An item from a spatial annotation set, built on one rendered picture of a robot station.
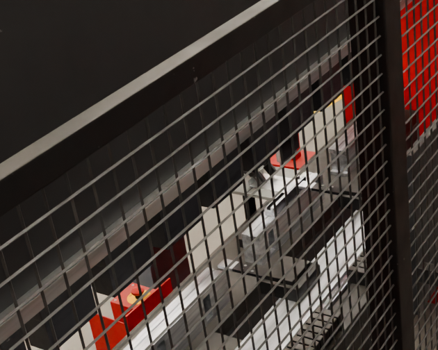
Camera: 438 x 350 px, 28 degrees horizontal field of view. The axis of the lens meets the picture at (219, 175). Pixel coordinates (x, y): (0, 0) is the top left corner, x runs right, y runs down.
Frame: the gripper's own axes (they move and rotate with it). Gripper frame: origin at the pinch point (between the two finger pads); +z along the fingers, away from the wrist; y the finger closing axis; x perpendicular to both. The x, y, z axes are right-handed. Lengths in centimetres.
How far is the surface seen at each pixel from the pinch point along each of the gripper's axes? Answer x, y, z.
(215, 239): 143, 93, 12
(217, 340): -5, -57, 23
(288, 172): -1.1, 7.4, 4.1
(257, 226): -2.5, -18.7, 9.5
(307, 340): -39, -65, 32
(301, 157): 128, 165, 9
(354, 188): -23.2, -0.1, 18.7
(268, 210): -4.1, -12.9, 8.3
